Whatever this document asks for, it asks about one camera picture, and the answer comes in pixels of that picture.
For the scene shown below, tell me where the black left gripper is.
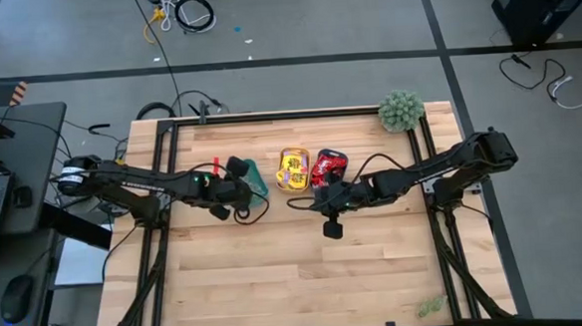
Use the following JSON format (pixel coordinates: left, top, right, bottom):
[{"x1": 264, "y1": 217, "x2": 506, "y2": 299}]
[{"x1": 205, "y1": 173, "x2": 254, "y2": 211}]

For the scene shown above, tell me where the green plastic bin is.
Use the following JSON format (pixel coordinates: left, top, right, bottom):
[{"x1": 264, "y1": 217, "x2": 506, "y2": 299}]
[{"x1": 240, "y1": 157, "x2": 271, "y2": 210}]

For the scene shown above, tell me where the red Skittles candy pack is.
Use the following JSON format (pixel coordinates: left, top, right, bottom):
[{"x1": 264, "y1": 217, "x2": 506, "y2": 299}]
[
  {"x1": 309, "y1": 155, "x2": 333, "y2": 188},
  {"x1": 319, "y1": 148, "x2": 351, "y2": 175}
]

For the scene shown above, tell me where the blue plastic bin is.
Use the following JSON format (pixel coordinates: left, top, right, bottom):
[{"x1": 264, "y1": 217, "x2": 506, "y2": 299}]
[{"x1": 307, "y1": 147, "x2": 351, "y2": 191}]

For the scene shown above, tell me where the yellow plastic bin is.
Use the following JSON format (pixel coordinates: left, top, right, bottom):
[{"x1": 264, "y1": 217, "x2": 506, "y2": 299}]
[{"x1": 273, "y1": 145, "x2": 314, "y2": 193}]

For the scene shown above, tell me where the green plant in white pot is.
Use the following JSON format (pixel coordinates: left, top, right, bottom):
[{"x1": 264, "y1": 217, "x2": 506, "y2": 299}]
[{"x1": 376, "y1": 88, "x2": 427, "y2": 135}]

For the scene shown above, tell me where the black desk crossbar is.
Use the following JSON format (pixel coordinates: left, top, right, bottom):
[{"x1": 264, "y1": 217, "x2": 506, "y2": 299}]
[{"x1": 38, "y1": 197, "x2": 115, "y2": 255}]

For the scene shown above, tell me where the white board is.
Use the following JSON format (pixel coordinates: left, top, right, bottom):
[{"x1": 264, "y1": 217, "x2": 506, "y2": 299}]
[{"x1": 52, "y1": 234, "x2": 115, "y2": 288}]

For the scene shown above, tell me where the black desk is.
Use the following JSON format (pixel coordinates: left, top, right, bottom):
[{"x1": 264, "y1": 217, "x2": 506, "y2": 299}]
[{"x1": 0, "y1": 101, "x2": 74, "y2": 237}]

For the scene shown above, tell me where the grey desk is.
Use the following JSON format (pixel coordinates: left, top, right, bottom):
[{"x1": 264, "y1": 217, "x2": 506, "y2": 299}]
[{"x1": 0, "y1": 227, "x2": 66, "y2": 326}]

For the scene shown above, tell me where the small black puck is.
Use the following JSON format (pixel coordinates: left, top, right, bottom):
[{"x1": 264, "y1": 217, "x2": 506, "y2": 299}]
[{"x1": 11, "y1": 184, "x2": 36, "y2": 209}]

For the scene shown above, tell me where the black computer mouse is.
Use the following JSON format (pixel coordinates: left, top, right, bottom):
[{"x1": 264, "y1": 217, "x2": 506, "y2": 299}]
[{"x1": 0, "y1": 273, "x2": 37, "y2": 326}]

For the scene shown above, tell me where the black cabinet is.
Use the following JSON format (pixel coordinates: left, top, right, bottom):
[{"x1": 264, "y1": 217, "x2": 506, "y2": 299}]
[{"x1": 481, "y1": 0, "x2": 582, "y2": 49}]

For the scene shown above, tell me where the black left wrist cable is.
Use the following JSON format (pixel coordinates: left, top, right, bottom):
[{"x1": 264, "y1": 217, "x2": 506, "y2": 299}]
[{"x1": 231, "y1": 192, "x2": 272, "y2": 227}]

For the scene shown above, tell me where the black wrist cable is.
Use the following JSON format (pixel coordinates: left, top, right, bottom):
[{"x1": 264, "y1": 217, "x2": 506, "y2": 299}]
[
  {"x1": 286, "y1": 194, "x2": 325, "y2": 213},
  {"x1": 231, "y1": 192, "x2": 272, "y2": 227}
]

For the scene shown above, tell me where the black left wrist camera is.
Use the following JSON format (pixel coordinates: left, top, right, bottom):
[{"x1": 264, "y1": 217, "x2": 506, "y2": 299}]
[{"x1": 208, "y1": 202, "x2": 232, "y2": 222}]

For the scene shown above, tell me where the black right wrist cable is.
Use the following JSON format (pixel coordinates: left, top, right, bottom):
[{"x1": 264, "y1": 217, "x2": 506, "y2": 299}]
[{"x1": 286, "y1": 194, "x2": 325, "y2": 213}]

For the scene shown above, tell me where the black aluminium table frame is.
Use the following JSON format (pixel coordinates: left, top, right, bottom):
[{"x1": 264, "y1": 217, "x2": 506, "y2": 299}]
[{"x1": 83, "y1": 99, "x2": 519, "y2": 326}]

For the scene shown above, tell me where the black looped cable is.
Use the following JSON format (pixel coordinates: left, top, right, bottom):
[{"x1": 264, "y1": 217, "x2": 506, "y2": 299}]
[{"x1": 135, "y1": 99, "x2": 178, "y2": 122}]

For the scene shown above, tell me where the long black floor cable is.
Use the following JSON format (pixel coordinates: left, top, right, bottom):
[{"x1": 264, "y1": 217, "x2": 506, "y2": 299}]
[{"x1": 130, "y1": 0, "x2": 183, "y2": 120}]

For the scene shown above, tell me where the white floor cable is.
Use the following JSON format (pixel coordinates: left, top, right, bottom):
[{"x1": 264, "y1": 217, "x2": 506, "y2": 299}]
[{"x1": 157, "y1": 0, "x2": 218, "y2": 37}]

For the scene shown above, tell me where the black coiled cable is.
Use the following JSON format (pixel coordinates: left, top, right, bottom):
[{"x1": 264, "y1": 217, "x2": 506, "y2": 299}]
[{"x1": 172, "y1": 0, "x2": 216, "y2": 35}]

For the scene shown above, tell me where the yellow cable with plug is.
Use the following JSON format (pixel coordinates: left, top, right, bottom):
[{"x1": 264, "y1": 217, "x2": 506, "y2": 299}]
[{"x1": 142, "y1": 6, "x2": 169, "y2": 45}]

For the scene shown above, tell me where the black cable with plug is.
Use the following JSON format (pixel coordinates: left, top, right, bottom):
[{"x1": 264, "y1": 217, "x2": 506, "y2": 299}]
[{"x1": 497, "y1": 50, "x2": 568, "y2": 104}]

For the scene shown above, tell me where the orange black striped post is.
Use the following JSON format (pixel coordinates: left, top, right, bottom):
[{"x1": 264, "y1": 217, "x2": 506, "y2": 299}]
[{"x1": 6, "y1": 80, "x2": 31, "y2": 108}]

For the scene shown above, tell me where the white cable with plug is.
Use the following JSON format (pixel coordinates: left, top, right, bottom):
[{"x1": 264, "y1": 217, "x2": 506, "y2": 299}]
[{"x1": 549, "y1": 74, "x2": 582, "y2": 113}]

